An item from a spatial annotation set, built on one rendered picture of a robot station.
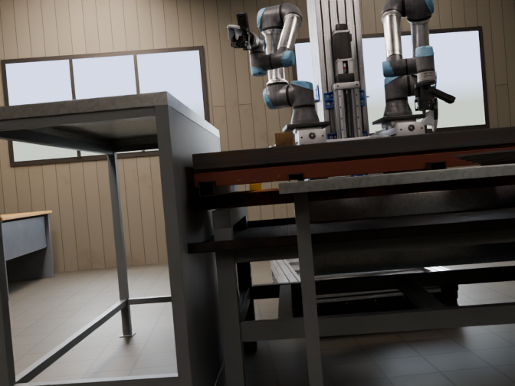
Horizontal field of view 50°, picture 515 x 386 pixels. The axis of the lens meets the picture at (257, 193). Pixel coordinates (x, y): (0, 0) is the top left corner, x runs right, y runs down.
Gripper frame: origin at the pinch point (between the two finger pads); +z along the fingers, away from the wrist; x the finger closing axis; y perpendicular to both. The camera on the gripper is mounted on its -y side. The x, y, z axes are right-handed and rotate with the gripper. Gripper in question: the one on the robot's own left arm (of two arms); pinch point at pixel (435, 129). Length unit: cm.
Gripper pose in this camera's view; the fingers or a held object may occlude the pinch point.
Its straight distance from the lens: 252.9
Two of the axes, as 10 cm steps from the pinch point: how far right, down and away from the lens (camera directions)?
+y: -9.9, 0.8, 0.5
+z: 0.9, 10.0, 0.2
